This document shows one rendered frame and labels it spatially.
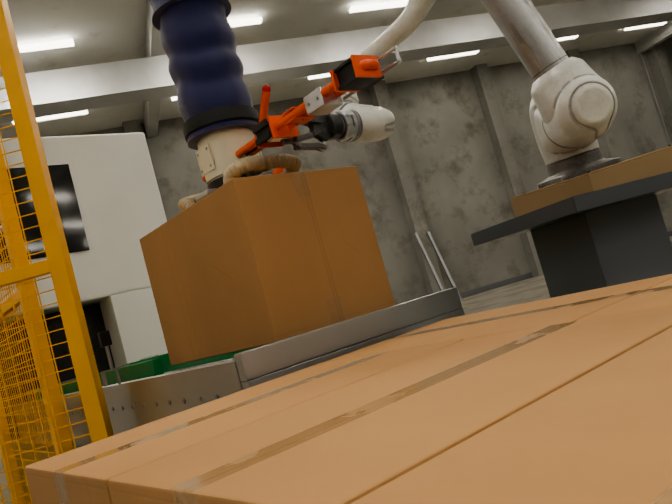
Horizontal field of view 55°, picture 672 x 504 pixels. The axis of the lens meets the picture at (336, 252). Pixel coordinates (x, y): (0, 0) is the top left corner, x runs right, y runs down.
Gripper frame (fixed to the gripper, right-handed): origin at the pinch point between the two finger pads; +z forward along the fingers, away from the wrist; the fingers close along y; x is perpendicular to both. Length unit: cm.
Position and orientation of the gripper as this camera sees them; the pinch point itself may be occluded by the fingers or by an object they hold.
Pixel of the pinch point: (278, 130)
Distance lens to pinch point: 172.2
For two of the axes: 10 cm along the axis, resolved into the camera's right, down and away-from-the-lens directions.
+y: 2.8, 9.6, -0.7
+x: -5.9, 2.3, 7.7
